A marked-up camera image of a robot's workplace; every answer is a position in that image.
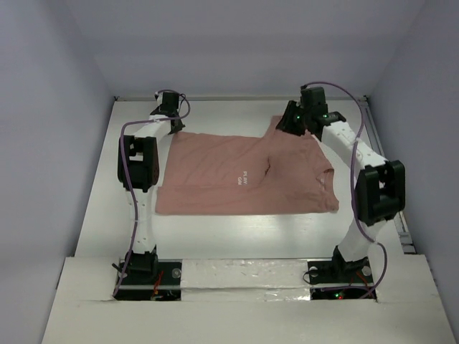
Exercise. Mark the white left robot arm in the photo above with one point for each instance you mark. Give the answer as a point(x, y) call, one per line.
point(139, 171)

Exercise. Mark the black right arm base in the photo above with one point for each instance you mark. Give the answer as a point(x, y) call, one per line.
point(330, 281)

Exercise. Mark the white foam front board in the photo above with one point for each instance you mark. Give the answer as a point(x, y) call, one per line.
point(85, 312)

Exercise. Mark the aluminium back table rail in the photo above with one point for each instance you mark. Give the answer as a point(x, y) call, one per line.
point(226, 98)

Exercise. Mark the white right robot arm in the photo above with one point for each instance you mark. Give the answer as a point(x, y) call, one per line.
point(377, 184)

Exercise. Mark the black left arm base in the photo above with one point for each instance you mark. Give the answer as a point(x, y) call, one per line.
point(163, 284)

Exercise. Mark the aluminium table rail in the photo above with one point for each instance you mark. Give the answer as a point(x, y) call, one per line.
point(405, 237)
point(226, 98)

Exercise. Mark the pink printed t-shirt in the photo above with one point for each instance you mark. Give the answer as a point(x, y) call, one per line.
point(278, 173)

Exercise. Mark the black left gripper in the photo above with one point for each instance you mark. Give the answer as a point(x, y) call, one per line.
point(180, 127)

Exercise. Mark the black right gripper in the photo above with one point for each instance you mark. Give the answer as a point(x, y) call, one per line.
point(287, 123)

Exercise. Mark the aluminium right table rail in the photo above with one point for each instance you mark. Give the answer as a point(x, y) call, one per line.
point(405, 237)

